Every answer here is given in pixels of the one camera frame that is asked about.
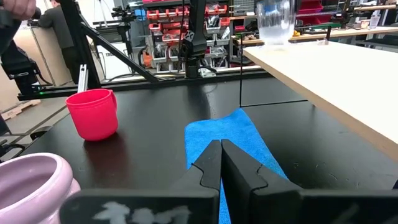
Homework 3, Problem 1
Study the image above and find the clear plastic pitcher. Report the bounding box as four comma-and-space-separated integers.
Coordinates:
256, 0, 297, 48

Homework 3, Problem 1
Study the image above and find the wooden workbench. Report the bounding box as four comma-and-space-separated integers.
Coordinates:
231, 25, 398, 45

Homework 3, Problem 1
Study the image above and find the blue cloth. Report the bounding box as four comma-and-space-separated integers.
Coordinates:
183, 107, 289, 224

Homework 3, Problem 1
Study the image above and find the person's forearm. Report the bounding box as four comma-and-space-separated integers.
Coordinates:
0, 17, 24, 55

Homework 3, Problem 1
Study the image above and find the person's hand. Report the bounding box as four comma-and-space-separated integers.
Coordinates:
0, 0, 37, 21

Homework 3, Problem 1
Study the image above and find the light plywood crate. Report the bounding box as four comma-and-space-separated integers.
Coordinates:
0, 25, 74, 112

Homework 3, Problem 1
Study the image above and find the person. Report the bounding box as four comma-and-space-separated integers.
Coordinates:
37, 0, 80, 85

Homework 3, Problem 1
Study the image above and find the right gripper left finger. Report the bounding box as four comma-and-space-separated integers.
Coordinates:
58, 139, 223, 224

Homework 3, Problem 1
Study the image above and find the red storage shelving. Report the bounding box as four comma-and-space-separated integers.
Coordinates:
297, 0, 333, 25

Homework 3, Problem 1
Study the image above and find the wooden shelf with black legs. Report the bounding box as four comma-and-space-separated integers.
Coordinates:
239, 24, 398, 163

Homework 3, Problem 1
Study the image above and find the pink ribbed ceramic mug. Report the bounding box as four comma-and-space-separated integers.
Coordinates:
0, 152, 82, 224

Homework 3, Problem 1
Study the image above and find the wooden pallet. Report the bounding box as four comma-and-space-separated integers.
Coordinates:
0, 98, 42, 122

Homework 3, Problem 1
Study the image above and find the black aluminium rig frame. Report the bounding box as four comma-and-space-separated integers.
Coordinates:
17, 0, 271, 102

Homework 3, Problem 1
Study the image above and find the red and grey bin rack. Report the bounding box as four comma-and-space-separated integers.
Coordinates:
143, 0, 233, 75

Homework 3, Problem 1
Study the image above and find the silver metal bracket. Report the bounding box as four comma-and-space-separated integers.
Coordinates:
76, 63, 90, 94

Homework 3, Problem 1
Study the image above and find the red plastic mug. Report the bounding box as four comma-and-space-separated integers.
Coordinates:
65, 88, 119, 142

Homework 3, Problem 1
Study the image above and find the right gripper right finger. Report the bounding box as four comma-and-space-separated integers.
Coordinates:
221, 139, 398, 224

